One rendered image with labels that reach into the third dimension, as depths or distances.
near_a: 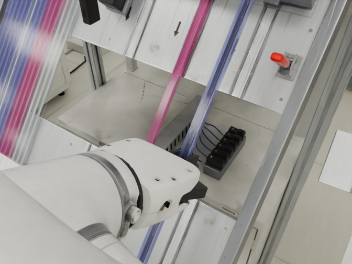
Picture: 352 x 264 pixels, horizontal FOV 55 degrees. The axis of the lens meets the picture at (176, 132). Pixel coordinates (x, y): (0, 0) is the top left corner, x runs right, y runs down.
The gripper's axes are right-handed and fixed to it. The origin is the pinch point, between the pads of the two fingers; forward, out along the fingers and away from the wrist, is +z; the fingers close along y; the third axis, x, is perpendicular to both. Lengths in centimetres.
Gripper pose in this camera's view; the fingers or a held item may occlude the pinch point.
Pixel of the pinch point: (180, 164)
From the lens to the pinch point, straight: 45.0
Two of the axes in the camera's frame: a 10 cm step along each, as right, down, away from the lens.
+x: -3.0, 9.2, 2.5
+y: -8.4, -3.8, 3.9
